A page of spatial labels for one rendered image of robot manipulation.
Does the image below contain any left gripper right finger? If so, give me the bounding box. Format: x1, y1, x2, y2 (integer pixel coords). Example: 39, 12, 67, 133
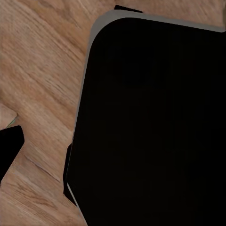
211, 125, 226, 162

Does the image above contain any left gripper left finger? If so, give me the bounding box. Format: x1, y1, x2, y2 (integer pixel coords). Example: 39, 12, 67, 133
0, 125, 24, 182

